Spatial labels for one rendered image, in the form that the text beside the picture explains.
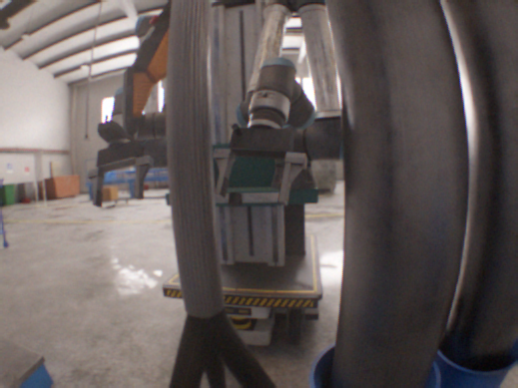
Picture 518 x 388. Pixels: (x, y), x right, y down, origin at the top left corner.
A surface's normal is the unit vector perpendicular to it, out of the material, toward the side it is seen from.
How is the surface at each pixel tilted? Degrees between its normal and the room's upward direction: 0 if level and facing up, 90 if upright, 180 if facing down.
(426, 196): 90
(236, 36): 90
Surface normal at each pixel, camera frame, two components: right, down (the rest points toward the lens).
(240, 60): -0.18, 0.11
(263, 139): -0.29, -0.29
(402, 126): -0.58, 0.11
